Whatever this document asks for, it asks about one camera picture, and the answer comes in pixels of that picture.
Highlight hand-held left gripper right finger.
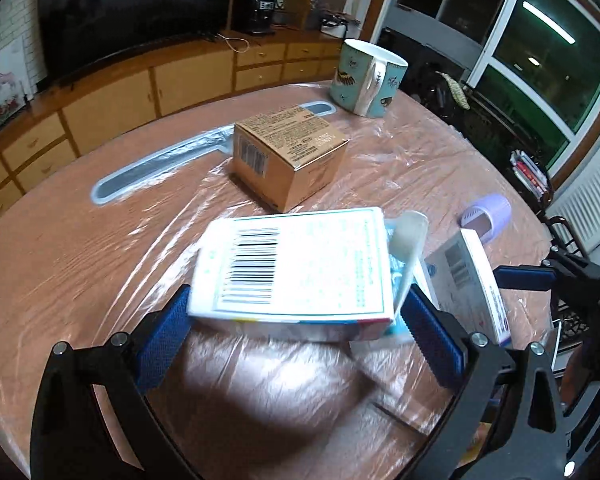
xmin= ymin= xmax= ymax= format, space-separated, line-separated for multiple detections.
xmin=400 ymin=285 xmax=572 ymax=480

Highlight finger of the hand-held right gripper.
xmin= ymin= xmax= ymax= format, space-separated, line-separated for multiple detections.
xmin=494 ymin=252 xmax=600 ymax=311

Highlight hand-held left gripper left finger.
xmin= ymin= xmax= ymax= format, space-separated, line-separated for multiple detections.
xmin=30 ymin=284 xmax=201 ymax=480

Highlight small white blue box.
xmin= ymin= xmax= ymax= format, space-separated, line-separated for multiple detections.
xmin=412 ymin=230 xmax=513 ymax=348

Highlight white plastic tube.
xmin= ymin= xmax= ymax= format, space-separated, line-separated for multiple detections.
xmin=387 ymin=210 xmax=428 ymax=313

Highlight large white barcode box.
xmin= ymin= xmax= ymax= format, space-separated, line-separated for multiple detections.
xmin=187 ymin=207 xmax=398 ymax=343

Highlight purple hair roller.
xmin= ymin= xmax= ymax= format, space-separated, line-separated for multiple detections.
xmin=460 ymin=193 xmax=512 ymax=243

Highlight white radiator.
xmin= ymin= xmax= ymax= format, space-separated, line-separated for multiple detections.
xmin=547 ymin=167 xmax=600 ymax=258

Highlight leaning books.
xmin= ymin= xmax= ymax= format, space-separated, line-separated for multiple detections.
xmin=510 ymin=149 xmax=551 ymax=198

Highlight dark chair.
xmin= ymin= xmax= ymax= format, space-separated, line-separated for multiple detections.
xmin=417 ymin=62 xmax=548 ymax=196

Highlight grey flat silicone strip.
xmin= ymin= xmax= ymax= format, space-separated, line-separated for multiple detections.
xmin=91 ymin=101 xmax=338 ymax=207

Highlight patterned cushion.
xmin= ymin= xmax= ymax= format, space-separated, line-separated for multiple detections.
xmin=440 ymin=72 xmax=473 ymax=109

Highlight brown cardboard box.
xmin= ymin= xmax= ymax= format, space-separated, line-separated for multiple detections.
xmin=228 ymin=106 xmax=351 ymax=213

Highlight large window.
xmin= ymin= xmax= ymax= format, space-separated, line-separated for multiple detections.
xmin=462 ymin=0 xmax=600 ymax=176

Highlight wooden sideboard with drawers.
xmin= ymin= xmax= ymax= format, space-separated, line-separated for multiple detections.
xmin=0 ymin=27 xmax=346 ymax=233

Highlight teal patterned mug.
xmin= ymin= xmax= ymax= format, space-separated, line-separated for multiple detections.
xmin=328 ymin=38 xmax=409 ymax=119

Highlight deer painting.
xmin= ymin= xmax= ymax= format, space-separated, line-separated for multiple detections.
xmin=0 ymin=37 xmax=33 ymax=138

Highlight black television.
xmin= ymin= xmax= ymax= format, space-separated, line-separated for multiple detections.
xmin=37 ymin=0 xmax=238 ymax=92

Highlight black coffee machine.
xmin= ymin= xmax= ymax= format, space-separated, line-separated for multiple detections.
xmin=230 ymin=0 xmax=277 ymax=36

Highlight white cable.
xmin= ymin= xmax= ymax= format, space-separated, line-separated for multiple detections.
xmin=217 ymin=32 xmax=251 ymax=54

